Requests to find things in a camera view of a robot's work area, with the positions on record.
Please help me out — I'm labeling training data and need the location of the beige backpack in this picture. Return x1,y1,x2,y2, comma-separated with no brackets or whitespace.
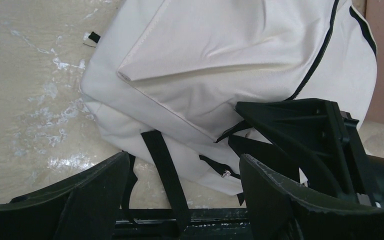
80,0,378,222

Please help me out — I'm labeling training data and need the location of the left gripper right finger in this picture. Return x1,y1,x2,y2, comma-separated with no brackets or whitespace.
239,154,384,240

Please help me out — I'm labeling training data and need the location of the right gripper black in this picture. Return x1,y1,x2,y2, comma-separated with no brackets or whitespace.
228,98,384,207

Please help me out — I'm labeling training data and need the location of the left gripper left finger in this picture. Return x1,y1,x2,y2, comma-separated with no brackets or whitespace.
0,152,130,240

